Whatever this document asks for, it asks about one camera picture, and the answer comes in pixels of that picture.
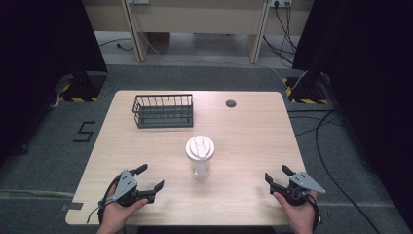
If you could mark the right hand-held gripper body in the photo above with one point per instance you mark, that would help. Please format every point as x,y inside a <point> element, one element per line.
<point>300,188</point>

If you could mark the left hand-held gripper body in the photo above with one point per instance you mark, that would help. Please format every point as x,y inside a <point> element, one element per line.
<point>126,187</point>

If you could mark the clear bottle with white lid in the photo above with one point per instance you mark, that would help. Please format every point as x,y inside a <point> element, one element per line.
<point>200,156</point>

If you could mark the person's right hand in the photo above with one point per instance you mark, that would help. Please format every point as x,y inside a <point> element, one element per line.
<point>297,214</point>

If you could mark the person's left hand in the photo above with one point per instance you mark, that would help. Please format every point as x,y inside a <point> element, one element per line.
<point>119,213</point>

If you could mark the black tape floor mark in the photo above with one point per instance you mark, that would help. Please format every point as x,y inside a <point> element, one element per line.
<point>84,131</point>

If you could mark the black stand base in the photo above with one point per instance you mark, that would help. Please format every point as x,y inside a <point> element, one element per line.
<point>307,89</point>
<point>82,87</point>

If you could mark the black curtain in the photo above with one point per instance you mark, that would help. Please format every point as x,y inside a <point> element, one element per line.
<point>42,65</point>
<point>367,81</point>

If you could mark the beige wooden desk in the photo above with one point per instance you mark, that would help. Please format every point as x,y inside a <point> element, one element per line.
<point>195,19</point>

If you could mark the white wall socket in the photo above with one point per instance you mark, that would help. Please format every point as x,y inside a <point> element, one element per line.
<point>281,2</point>

